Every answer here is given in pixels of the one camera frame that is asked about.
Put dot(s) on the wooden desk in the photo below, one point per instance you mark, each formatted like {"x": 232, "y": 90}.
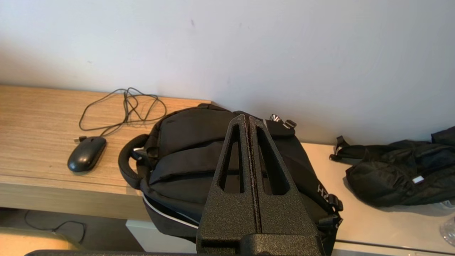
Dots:
{"x": 39, "y": 142}

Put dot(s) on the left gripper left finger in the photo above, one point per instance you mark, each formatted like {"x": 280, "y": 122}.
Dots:
{"x": 227, "y": 217}

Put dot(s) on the clear glass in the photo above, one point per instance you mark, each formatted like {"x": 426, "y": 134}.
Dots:
{"x": 448, "y": 229}

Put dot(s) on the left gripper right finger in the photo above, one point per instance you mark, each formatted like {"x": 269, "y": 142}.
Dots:
{"x": 284, "y": 217}

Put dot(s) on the small black bag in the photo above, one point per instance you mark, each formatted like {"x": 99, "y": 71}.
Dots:
{"x": 398, "y": 174}

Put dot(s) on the black backpack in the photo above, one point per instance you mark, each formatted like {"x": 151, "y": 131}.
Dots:
{"x": 185, "y": 156}

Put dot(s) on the black computer mouse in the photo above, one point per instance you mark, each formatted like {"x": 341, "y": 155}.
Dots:
{"x": 86, "y": 154}

